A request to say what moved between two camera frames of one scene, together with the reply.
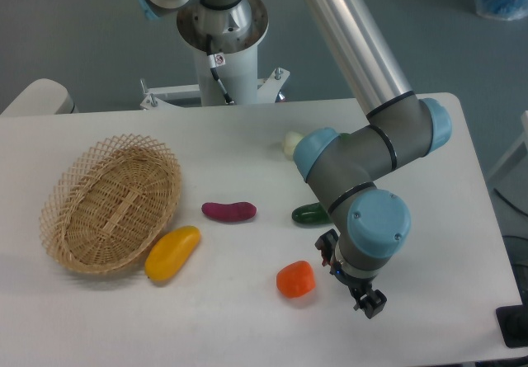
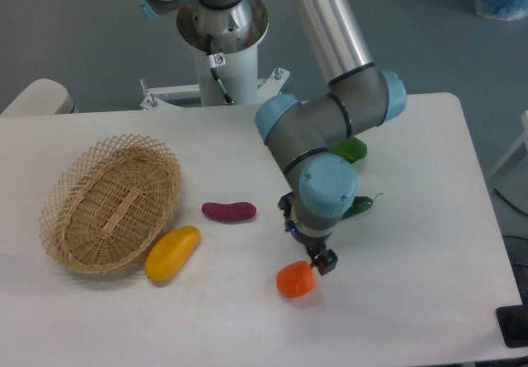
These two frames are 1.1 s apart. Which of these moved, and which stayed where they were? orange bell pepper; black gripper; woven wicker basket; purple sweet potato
Moved: black gripper
Stayed: orange bell pepper; woven wicker basket; purple sweet potato
